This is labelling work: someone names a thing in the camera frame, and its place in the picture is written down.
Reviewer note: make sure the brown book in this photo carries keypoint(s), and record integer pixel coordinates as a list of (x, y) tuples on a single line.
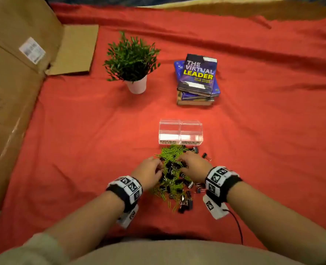
[(193, 102)]

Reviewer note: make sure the person's right forearm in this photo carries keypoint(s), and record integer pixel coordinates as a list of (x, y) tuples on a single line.
[(262, 212)]

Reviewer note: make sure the person's left hand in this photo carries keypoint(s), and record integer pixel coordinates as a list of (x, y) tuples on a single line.
[(147, 172)]

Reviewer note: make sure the red cloth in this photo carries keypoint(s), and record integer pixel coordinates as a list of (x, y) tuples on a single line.
[(262, 121)]

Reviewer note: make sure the white shipping label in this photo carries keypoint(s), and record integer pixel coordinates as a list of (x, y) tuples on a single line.
[(31, 50)]

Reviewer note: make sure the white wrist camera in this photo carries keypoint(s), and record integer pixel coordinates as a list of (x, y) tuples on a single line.
[(128, 216), (214, 206)]

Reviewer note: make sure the beige sweater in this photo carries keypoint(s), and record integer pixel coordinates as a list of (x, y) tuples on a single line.
[(165, 253)]

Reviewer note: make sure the person's right hand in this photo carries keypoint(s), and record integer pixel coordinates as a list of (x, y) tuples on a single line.
[(196, 168)]

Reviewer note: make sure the clear two-compartment plastic box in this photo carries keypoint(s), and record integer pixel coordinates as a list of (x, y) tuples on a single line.
[(179, 132)]

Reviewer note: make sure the person's left forearm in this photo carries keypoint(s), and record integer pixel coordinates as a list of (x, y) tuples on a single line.
[(91, 218)]

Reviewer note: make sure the green plant in white pot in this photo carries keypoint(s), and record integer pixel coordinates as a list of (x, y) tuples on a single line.
[(129, 57)]

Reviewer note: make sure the black wristband with marker tiles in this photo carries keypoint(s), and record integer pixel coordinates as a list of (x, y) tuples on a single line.
[(218, 179), (127, 187)]

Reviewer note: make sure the blue book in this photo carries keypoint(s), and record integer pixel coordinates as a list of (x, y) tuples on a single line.
[(177, 68)]

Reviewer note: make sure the brown cardboard box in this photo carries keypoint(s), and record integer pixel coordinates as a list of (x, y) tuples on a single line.
[(13, 93)]

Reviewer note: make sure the dark purple book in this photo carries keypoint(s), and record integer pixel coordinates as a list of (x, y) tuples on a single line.
[(197, 74)]

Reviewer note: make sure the pile of black binder clips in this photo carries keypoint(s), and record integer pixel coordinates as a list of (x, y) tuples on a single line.
[(189, 202)]

